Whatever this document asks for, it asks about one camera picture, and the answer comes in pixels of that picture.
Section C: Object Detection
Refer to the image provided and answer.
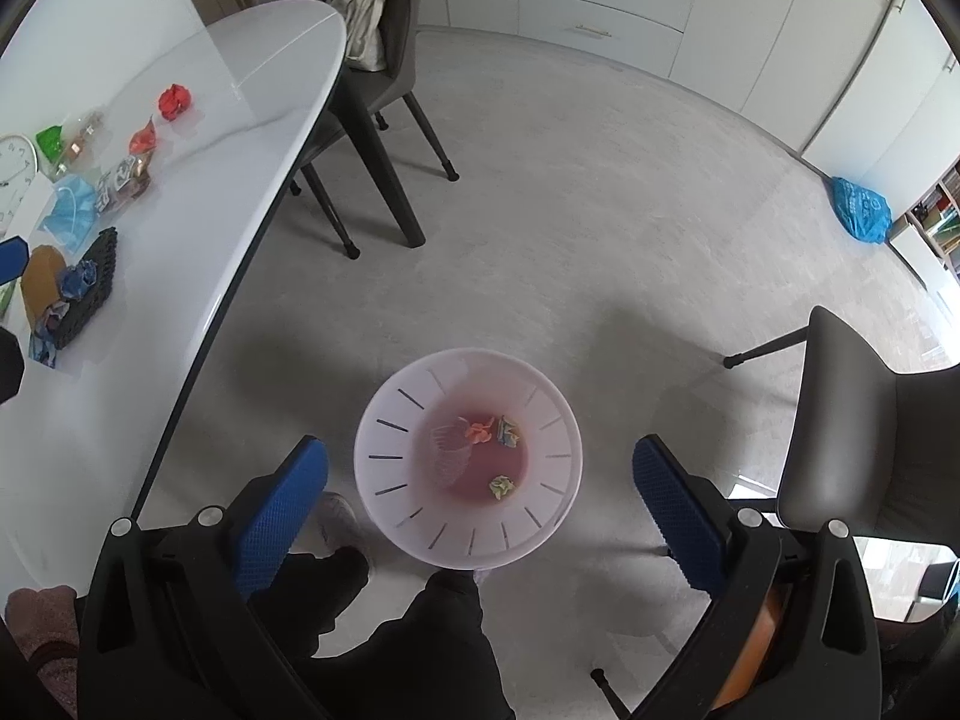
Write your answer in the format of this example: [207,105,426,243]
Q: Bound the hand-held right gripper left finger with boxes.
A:
[79,436,329,720]

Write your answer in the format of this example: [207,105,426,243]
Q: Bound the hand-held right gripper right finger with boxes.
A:
[630,435,878,720]

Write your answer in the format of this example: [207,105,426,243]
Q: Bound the brown snack wrapper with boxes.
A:
[94,156,151,211]

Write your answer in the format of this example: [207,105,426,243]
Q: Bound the white plastic waste bin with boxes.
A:
[354,347,584,571]

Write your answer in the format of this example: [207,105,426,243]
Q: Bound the red printed snack wrapper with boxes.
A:
[127,116,160,158]

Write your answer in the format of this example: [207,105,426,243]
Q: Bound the brown paper piece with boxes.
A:
[21,246,68,327]

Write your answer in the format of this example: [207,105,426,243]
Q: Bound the white box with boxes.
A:
[0,180,53,233]

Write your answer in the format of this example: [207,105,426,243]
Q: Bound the colourful crumpled wrapper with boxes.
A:
[28,300,72,368]

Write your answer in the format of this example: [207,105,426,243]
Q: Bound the person's light shoe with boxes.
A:
[315,491,361,560]

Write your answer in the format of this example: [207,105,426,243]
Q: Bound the blue face mask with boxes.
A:
[37,174,102,250]

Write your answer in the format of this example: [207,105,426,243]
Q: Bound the crumpled blue wrapper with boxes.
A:
[60,259,102,305]

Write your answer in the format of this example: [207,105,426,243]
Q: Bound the black ribbed tray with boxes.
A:
[46,227,122,350]

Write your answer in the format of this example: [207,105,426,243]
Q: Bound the white round clock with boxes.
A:
[0,133,38,188]

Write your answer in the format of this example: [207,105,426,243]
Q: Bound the clear plastic packet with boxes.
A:
[60,111,106,170]

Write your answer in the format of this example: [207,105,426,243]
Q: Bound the orange round object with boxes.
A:
[712,585,788,710]

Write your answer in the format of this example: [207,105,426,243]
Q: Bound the clear plastic cup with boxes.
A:
[429,424,475,492]

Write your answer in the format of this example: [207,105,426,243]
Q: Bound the person's black pants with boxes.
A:
[247,546,518,720]

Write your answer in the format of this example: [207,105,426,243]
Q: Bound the blue plastic bag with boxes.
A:
[829,176,893,245]

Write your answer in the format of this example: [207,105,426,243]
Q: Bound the white open shelf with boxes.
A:
[889,157,960,293]

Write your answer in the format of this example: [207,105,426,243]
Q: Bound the grey chair with cloth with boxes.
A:
[289,0,462,260]

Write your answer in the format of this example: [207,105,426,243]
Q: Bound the beige cloth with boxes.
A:
[330,0,398,72]

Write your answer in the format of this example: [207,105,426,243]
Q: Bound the white cabinet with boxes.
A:
[416,0,960,166]

